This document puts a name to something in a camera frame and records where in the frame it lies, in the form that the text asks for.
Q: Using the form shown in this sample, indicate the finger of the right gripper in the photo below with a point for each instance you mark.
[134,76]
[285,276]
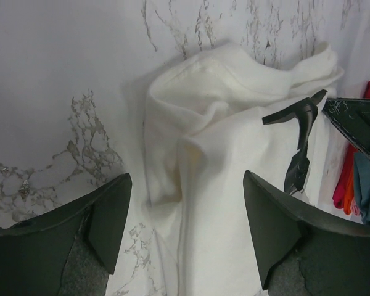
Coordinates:
[352,118]

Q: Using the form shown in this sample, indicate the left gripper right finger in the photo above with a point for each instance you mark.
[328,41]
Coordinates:
[302,250]

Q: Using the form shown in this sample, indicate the white t-shirt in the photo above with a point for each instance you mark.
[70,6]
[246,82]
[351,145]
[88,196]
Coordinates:
[199,130]

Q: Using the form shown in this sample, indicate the folded magenta garment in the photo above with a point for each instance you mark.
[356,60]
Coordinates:
[347,171]

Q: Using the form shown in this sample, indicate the folded grey-blue t-shirt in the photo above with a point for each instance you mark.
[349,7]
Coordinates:
[362,185]

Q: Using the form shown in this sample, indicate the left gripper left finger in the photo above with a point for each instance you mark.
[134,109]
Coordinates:
[71,250]

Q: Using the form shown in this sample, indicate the folded red-orange t-shirt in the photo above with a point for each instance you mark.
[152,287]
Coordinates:
[348,196]

